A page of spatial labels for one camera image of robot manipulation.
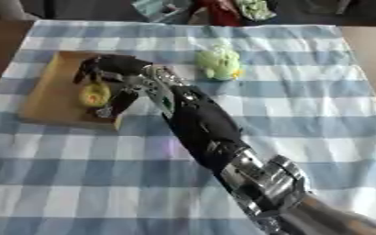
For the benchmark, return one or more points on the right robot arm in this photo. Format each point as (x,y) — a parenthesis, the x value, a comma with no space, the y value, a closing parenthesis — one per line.
(207,128)

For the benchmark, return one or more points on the yellow toy fruit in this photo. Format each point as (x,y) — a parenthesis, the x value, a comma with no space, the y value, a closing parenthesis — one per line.
(95,94)

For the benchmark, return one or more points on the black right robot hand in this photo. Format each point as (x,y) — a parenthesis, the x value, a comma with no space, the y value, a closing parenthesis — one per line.
(116,64)

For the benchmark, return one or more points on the green soft toy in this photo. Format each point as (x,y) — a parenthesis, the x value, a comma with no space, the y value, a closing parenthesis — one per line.
(218,62)

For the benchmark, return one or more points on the tan cardboard box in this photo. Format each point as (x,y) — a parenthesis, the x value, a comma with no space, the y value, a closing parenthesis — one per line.
(52,95)

